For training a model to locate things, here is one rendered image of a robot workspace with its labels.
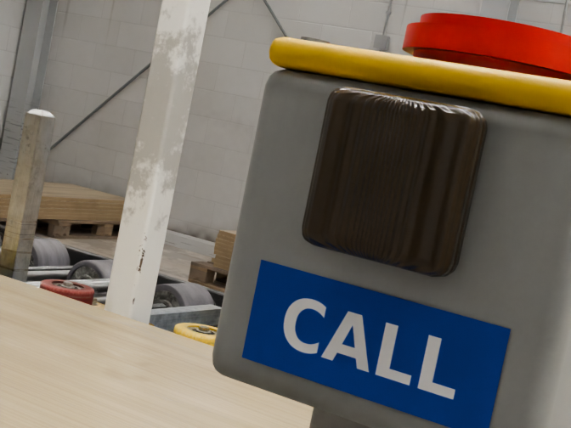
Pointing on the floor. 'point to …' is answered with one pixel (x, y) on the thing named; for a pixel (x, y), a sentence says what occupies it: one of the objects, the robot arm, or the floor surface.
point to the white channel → (156, 157)
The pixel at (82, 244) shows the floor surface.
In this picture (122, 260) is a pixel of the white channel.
